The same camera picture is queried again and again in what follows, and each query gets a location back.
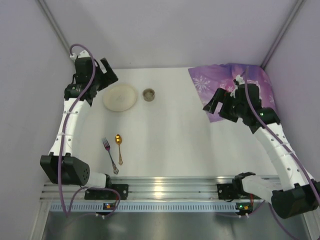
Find cream round plate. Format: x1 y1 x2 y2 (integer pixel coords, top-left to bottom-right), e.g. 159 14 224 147
102 83 138 112

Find purple Elsa placemat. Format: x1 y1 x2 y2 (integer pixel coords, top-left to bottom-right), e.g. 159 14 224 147
188 63 277 112

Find speckled ceramic cup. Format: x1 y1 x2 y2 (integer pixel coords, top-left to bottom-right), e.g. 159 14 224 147
142 88 155 102

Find gold ornate spoon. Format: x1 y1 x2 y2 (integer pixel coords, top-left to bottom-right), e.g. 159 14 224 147
115 134 123 166

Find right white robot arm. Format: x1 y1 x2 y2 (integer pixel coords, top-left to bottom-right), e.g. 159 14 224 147
203 77 320 219

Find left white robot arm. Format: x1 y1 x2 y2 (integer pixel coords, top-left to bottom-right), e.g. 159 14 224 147
40 50 118 188

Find iridescent purple fork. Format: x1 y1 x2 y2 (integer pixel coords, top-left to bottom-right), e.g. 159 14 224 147
102 137 119 175

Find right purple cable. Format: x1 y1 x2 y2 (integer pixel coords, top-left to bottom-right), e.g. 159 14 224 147
216 65 320 240

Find purple cable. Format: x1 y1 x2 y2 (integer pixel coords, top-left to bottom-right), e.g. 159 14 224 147
58 43 121 218
216 65 320 240

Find left aluminium frame post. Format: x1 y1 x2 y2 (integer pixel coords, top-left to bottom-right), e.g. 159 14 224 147
35 0 70 56

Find aluminium frame post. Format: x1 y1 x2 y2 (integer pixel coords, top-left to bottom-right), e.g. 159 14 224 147
35 0 70 56
260 0 306 70

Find aluminium mounting rail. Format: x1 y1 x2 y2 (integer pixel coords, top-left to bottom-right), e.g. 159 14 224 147
40 176 233 201

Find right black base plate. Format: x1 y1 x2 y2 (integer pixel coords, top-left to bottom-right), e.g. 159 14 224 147
216 183 239 202

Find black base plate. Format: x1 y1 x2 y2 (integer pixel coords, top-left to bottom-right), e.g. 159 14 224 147
84 184 129 201
216 183 239 202

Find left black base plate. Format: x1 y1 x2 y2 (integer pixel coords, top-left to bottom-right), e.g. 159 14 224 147
84 184 129 201

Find right aluminium frame post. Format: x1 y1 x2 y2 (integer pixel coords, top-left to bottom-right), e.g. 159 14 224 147
260 0 306 70

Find white slotted cable duct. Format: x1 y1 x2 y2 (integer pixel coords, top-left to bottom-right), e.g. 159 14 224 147
66 202 240 213

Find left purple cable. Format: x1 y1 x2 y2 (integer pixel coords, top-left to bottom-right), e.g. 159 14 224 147
58 43 121 218

